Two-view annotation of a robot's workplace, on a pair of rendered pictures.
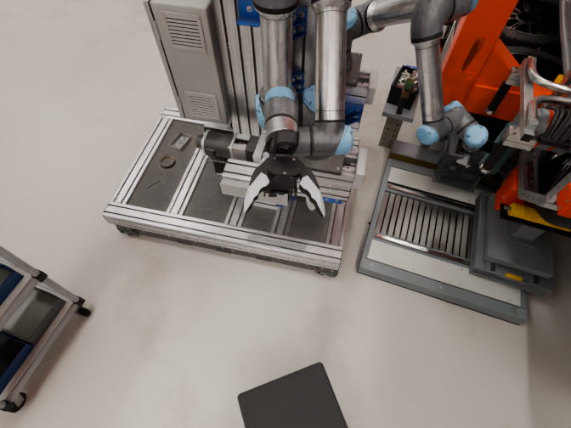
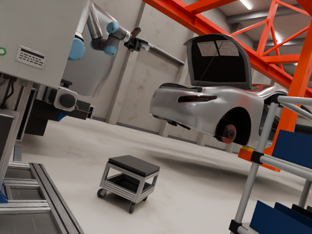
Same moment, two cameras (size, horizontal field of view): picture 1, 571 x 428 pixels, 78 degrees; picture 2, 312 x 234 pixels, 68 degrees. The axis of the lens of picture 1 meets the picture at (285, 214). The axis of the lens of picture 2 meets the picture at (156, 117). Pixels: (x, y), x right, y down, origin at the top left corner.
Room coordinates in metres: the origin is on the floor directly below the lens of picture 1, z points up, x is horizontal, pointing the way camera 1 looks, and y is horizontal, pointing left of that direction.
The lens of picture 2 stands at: (1.54, 1.23, 0.78)
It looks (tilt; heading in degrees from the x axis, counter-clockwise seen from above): 0 degrees down; 218
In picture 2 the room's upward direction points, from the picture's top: 17 degrees clockwise
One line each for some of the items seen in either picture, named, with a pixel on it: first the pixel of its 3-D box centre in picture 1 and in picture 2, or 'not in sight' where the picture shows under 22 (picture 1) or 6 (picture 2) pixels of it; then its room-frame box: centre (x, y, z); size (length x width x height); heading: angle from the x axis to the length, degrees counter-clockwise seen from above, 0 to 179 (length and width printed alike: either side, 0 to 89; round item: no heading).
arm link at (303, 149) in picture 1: (287, 142); (109, 45); (0.65, -0.01, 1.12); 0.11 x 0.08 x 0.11; 92
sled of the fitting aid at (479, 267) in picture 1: (511, 239); not in sight; (0.88, -1.20, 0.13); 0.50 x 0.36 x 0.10; 160
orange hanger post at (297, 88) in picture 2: not in sight; (280, 91); (-2.49, 0.33, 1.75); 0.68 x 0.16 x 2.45; 70
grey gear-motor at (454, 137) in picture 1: (474, 169); not in sight; (1.26, -1.06, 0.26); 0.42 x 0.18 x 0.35; 70
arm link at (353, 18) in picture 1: (342, 27); not in sight; (1.40, -0.23, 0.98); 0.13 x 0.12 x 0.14; 124
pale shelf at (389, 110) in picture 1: (404, 92); not in sight; (1.68, -0.69, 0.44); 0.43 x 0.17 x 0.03; 160
